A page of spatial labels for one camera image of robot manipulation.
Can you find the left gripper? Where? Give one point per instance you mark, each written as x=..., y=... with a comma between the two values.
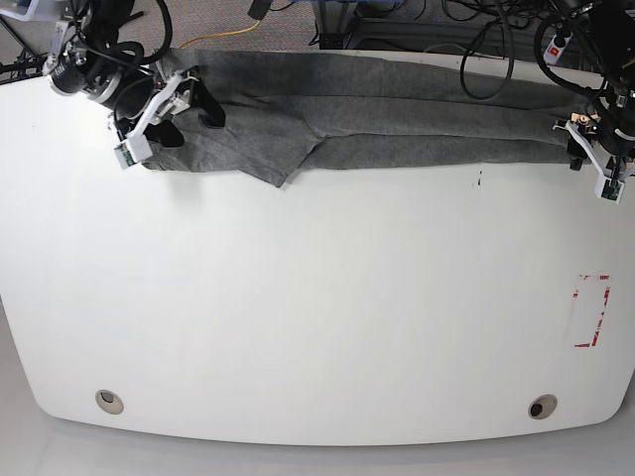
x=611, y=108

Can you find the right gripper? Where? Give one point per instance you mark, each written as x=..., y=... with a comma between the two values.
x=87, y=56

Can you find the grey T-shirt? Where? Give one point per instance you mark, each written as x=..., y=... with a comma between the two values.
x=287, y=113

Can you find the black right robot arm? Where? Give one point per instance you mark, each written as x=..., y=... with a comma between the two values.
x=124, y=10

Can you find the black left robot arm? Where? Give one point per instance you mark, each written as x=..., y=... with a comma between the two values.
x=605, y=33

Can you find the white power strip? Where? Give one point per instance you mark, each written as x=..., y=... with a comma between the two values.
x=557, y=45

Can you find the red tape rectangle marking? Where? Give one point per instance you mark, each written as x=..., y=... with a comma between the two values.
x=588, y=307

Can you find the black tripod stand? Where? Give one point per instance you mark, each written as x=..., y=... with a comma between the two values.
x=27, y=65

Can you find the right table cable grommet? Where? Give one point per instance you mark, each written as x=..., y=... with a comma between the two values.
x=542, y=407

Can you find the table cable grommet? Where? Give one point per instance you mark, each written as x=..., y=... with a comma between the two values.
x=109, y=402
x=542, y=407

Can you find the left table cable grommet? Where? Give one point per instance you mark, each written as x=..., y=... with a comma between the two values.
x=109, y=402

